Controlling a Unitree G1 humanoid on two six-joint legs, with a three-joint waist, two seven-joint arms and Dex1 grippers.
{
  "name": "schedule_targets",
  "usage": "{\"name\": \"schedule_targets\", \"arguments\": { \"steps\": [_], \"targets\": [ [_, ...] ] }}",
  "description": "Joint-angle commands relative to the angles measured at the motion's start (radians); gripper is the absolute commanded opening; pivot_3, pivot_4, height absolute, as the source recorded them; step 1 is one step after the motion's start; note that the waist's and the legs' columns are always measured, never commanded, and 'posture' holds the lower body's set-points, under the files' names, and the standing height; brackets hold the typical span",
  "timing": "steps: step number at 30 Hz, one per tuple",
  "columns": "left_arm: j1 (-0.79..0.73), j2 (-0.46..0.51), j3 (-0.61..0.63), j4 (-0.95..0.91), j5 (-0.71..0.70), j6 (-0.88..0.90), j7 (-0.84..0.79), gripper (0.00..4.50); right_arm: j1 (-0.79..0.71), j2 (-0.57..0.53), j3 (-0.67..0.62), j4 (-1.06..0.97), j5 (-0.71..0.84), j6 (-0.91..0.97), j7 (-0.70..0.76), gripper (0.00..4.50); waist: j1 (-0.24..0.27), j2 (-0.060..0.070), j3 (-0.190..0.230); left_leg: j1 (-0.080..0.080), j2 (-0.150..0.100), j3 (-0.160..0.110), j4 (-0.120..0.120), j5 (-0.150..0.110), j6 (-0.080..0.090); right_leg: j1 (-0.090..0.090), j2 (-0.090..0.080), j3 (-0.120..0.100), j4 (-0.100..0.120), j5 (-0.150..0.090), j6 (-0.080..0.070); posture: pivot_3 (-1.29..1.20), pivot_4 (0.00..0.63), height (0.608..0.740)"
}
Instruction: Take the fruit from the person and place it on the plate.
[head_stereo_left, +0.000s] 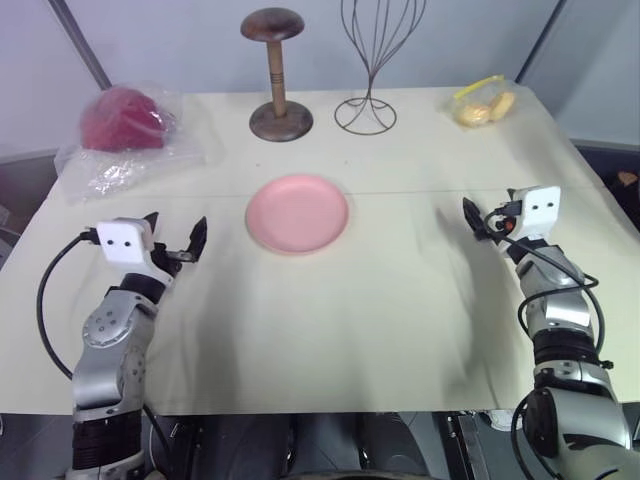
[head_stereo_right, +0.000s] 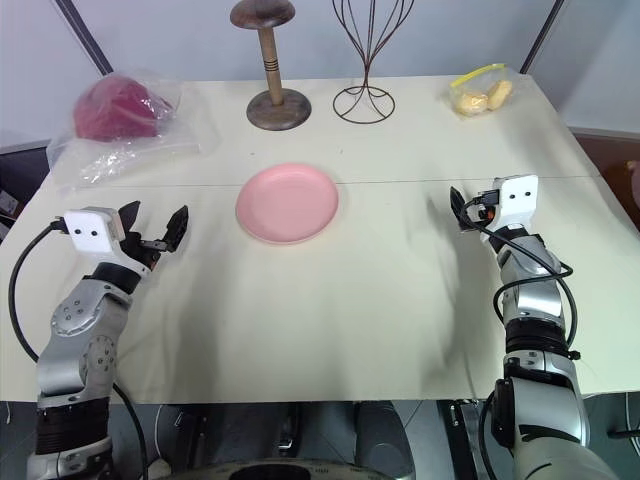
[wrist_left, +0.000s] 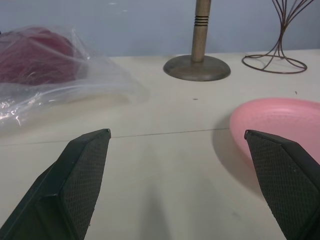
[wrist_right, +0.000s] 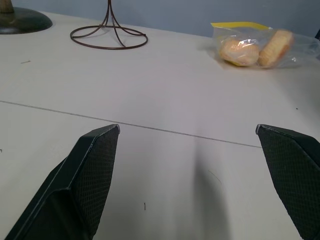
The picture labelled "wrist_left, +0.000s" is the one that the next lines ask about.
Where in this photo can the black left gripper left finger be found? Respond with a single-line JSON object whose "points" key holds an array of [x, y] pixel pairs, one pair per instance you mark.
{"points": [[75, 185]]}

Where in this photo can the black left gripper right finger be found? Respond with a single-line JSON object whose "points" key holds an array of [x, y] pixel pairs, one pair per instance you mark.
{"points": [[282, 180]]}

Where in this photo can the pink plate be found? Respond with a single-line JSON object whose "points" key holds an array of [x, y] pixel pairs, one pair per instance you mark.
{"points": [[275, 117]]}

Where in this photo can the red fruit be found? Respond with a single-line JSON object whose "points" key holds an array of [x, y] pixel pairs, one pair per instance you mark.
{"points": [[35, 57]]}

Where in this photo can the clear plastic bag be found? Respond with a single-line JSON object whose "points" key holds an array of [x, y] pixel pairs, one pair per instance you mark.
{"points": [[75, 82]]}

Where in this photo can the wooden stand with round base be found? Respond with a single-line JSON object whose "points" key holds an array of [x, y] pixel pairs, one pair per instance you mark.
{"points": [[198, 62]]}

